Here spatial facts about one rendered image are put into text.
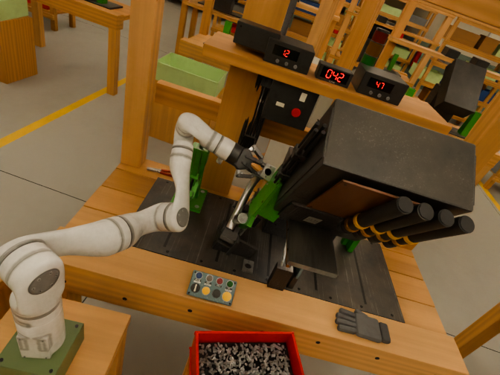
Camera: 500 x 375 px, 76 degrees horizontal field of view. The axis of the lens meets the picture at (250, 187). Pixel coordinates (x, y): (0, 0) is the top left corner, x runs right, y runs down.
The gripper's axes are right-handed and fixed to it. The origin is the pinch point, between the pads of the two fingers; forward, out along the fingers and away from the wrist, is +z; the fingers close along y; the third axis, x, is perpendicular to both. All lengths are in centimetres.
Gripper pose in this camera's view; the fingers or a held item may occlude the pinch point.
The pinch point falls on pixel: (263, 171)
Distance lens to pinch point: 115.3
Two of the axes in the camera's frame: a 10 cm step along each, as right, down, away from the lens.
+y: 4.5, -8.7, 1.8
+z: 8.5, 4.9, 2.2
